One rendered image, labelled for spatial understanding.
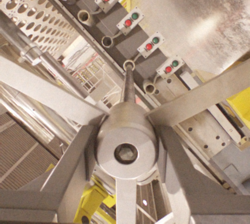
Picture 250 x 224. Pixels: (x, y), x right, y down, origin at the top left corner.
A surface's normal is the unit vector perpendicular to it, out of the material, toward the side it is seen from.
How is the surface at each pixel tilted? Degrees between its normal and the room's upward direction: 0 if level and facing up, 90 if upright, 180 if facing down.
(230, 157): 90
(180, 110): 90
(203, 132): 90
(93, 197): 134
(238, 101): 90
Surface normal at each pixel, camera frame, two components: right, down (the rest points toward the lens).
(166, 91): -0.03, 0.25
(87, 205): 0.49, -0.27
